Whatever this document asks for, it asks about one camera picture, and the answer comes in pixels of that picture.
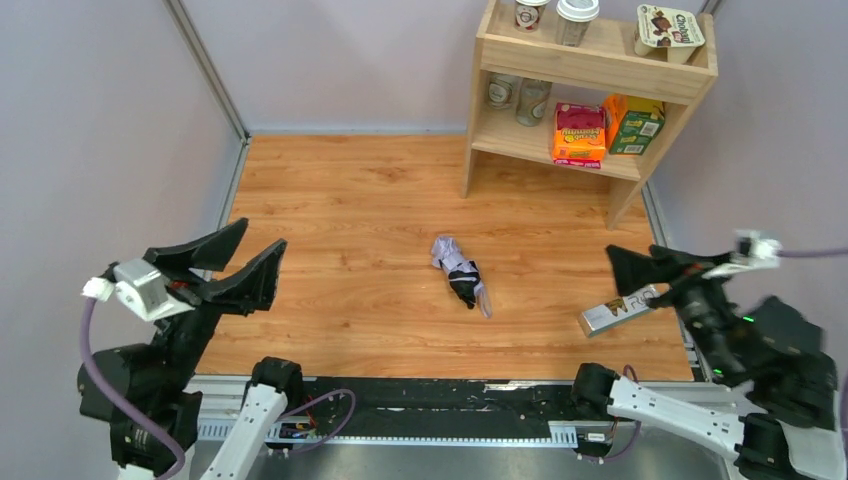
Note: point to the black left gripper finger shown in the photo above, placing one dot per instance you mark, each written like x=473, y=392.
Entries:
x=211, y=252
x=252, y=288

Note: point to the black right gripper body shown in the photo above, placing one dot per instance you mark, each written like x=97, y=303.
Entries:
x=680, y=285

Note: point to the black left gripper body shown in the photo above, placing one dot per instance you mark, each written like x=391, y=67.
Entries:
x=195, y=291

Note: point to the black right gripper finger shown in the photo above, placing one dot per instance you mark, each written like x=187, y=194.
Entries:
x=633, y=270
x=669, y=263

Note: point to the lavender folding umbrella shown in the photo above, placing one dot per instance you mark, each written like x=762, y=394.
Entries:
x=463, y=275

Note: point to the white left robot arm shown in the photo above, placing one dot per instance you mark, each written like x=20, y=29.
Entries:
x=141, y=390

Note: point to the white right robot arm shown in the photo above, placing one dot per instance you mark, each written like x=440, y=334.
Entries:
x=797, y=428

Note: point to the white R&O box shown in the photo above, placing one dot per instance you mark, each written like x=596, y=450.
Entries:
x=620, y=310

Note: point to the orange pink snack box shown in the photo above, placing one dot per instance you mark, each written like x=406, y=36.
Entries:
x=579, y=135

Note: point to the green orange carton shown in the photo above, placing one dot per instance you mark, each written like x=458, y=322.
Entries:
x=631, y=123

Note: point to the wooden shelf unit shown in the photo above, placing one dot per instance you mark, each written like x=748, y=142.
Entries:
x=605, y=62

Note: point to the glass jar right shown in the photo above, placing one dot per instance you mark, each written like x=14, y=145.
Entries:
x=532, y=101

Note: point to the glass jar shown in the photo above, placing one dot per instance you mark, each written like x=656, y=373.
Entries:
x=502, y=89
x=532, y=101

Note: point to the glass jar left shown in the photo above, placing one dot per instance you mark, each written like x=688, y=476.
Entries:
x=502, y=89

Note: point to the Chobani yogurt pack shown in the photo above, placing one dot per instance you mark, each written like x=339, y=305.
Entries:
x=674, y=31

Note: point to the clear cup white lid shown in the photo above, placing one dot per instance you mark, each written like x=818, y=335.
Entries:
x=574, y=19

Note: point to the paper cup red print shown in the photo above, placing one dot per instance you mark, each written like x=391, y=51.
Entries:
x=527, y=14

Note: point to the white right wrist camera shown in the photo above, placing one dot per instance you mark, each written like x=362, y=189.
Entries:
x=754, y=251

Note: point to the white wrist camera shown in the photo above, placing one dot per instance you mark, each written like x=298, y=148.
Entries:
x=140, y=287
x=754, y=251

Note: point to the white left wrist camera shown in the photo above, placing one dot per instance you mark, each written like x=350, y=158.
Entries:
x=140, y=287

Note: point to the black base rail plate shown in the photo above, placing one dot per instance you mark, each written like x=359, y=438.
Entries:
x=419, y=408

